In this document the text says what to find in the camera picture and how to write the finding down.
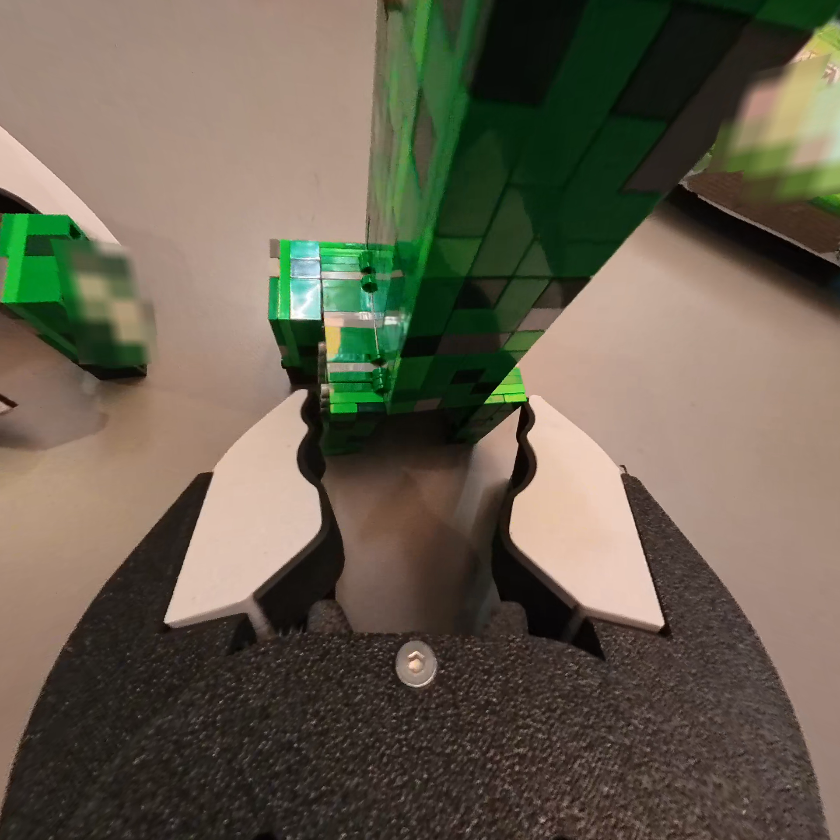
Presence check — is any green cardboard lego box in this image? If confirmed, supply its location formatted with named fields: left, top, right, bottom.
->
left=679, top=26, right=840, bottom=293

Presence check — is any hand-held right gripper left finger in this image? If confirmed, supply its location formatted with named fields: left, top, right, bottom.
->
left=164, top=390, right=346, bottom=641

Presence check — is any green lego creeper body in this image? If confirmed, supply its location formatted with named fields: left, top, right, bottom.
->
left=268, top=0, right=840, bottom=457

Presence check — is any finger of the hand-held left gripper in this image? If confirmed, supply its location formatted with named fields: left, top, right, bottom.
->
left=0, top=125, right=126, bottom=263

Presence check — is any green lego creeper head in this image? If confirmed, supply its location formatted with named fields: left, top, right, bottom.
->
left=0, top=213, right=156, bottom=383

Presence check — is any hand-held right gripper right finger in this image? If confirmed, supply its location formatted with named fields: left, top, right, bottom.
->
left=496, top=394, right=665, bottom=643

